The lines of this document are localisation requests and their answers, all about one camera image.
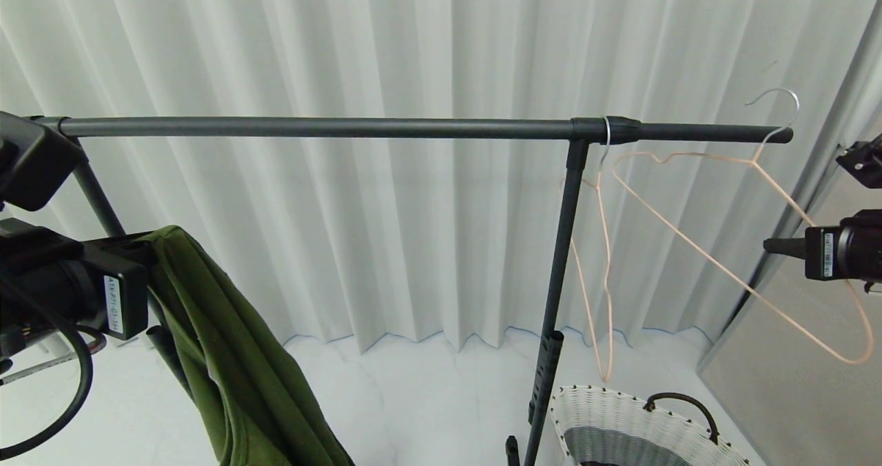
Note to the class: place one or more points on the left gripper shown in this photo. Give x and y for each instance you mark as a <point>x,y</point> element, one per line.
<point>69,287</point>

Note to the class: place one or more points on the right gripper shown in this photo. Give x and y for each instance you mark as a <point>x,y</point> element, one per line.
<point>854,252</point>

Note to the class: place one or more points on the pink clothes hanger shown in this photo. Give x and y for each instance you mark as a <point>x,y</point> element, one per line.
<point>606,245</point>
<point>744,278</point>

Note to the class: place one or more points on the green printed shirt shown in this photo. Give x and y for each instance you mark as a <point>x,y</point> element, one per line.
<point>227,356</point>

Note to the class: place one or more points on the white laundry basket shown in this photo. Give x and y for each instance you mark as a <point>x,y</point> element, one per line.
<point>606,411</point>

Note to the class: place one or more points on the black clothes rack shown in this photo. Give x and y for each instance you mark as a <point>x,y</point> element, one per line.
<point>344,128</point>

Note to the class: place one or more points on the white curtain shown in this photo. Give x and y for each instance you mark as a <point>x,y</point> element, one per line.
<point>344,231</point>

